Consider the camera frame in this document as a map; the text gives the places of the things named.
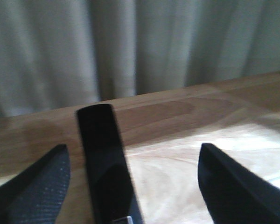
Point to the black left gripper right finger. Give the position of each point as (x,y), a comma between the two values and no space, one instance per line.
(232,193)

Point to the grey curtain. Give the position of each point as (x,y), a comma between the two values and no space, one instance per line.
(59,53)

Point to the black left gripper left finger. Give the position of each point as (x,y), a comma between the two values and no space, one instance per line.
(36,195)

